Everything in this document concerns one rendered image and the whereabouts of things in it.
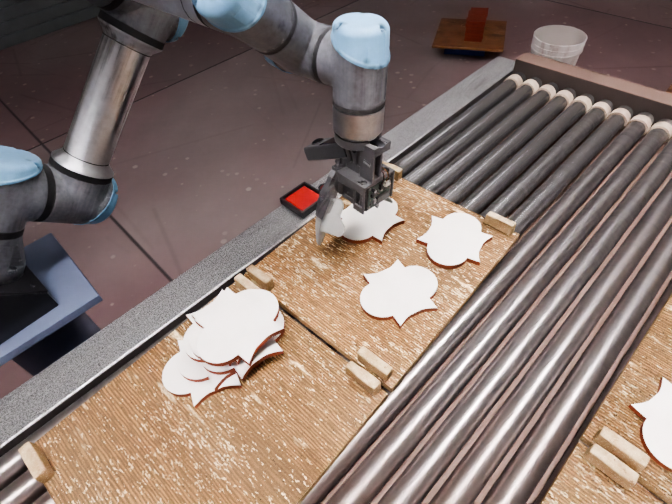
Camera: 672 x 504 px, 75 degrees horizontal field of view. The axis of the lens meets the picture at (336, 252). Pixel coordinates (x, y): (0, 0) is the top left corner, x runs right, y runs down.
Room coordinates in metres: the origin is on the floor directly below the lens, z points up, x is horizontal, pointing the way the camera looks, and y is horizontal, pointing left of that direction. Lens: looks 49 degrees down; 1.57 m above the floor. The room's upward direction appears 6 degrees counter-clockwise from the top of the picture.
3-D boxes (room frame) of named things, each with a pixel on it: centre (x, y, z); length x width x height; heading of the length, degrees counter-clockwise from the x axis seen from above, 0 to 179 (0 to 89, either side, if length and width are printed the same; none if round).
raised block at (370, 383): (0.29, -0.02, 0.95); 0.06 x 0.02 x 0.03; 44
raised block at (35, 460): (0.22, 0.45, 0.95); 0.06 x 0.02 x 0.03; 44
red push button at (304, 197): (0.74, 0.06, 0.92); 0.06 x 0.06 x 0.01; 41
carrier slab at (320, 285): (0.54, -0.09, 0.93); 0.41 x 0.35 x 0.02; 134
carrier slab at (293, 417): (0.25, 0.21, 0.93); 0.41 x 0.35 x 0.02; 134
